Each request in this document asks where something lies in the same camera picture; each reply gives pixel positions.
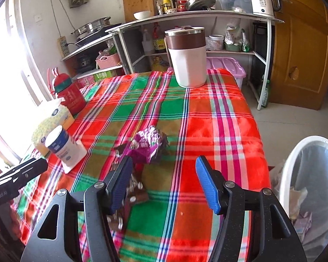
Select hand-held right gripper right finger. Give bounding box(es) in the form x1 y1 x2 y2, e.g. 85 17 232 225
195 155 308 262

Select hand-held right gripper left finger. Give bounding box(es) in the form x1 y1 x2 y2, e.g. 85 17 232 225
20 155 133 262

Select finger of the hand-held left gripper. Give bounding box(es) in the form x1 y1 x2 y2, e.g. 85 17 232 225
0 158 49 189

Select brown snack wrapper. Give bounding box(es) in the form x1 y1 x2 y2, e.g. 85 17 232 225
106 166 149 231

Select purple snack wrapper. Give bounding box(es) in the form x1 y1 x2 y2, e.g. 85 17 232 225
122 126 169 165

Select white round trash bin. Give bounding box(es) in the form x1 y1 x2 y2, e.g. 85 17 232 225
279 136 328 262

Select white blue yogurt cup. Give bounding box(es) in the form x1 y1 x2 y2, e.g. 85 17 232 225
44 126 87 174

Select yellow floral tissue pack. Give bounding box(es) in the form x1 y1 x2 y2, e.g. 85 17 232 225
31 100 75 156

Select red green plaid tablecloth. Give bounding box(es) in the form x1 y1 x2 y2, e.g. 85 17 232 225
11 68 271 262

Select red water bottle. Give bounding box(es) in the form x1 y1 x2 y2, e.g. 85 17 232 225
47 68 86 115

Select pink cardboard carton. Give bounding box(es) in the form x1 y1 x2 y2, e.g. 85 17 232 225
77 76 96 89

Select green cardboard carton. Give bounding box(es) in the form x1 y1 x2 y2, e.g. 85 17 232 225
94 69 117 82

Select translucent bin liner bag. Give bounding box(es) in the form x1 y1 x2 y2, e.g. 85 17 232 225
289 145 328 254

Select pink lidded storage box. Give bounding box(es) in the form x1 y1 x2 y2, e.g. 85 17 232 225
206 57 246 89

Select pink plastic basket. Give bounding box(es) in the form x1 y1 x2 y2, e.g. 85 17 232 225
96 52 121 70

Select white brown lidded jug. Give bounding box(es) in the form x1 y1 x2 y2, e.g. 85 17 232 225
164 26 207 88

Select yellow cooking oil jug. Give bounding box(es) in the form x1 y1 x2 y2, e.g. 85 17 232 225
152 56 170 71

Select white power strip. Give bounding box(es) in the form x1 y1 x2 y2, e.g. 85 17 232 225
57 35 69 58

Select low white stove rack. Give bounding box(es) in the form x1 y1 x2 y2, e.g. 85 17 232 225
61 34 124 83

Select clear plastic bottle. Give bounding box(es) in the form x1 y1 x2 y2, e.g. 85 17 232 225
142 29 155 55

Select white plastic jar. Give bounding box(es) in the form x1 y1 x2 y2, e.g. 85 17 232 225
208 34 225 51

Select red cap seasoning bottle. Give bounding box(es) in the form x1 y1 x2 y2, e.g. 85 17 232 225
153 23 166 53

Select green bowl with bags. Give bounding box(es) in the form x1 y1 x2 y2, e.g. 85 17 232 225
224 19 251 52

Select steel steamer pot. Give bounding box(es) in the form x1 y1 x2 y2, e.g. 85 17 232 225
72 17 112 40

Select wooden door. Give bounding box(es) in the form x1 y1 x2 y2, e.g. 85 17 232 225
268 0 328 110

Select white ceramic bowl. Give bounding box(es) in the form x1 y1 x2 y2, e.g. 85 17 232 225
133 10 151 20

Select white kitchen shelf rack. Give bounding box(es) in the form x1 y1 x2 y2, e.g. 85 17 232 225
105 10 285 110

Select wooden cutting board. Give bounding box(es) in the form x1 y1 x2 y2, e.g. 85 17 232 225
122 0 155 23

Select clear plastic storage container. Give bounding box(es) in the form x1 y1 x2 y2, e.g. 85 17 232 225
215 0 253 12

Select white window frame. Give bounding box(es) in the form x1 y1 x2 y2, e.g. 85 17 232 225
0 0 53 164

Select thin wall cable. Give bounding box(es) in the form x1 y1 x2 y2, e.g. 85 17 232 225
48 0 74 37

